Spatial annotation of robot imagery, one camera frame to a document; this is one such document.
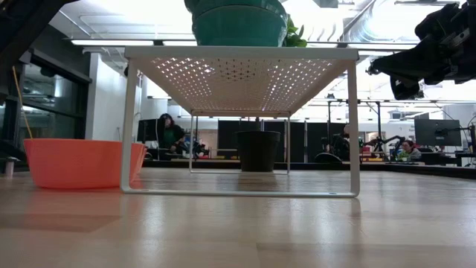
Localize green plant in black pot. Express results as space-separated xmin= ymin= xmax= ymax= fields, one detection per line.
xmin=235 ymin=16 xmax=309 ymax=173

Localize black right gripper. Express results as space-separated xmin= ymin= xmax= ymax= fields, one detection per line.
xmin=390 ymin=0 xmax=476 ymax=100

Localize ceiling light strip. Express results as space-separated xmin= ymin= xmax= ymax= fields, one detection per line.
xmin=70 ymin=39 xmax=194 ymax=48

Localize black glass wall frame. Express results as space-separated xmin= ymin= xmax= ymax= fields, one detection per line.
xmin=0 ymin=55 xmax=93 ymax=150

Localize black partition panels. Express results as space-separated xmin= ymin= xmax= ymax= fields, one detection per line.
xmin=217 ymin=119 xmax=349 ymax=164

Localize black metal stand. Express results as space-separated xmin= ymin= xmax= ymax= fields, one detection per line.
xmin=326 ymin=98 xmax=383 ymax=144

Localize black computer monitor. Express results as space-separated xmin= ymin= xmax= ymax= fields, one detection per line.
xmin=414 ymin=118 xmax=462 ymax=147
xmin=136 ymin=118 xmax=161 ymax=143

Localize yellow pole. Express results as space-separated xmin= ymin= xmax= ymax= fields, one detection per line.
xmin=10 ymin=65 xmax=34 ymax=141

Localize white perforated metal shelf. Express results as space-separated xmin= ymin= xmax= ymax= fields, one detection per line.
xmin=119 ymin=45 xmax=361 ymax=199

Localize orange plastic bowl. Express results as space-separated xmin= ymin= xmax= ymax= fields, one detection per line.
xmin=23 ymin=138 xmax=147 ymax=190

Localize black hanging device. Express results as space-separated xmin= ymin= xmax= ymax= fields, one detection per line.
xmin=366 ymin=55 xmax=391 ymax=76

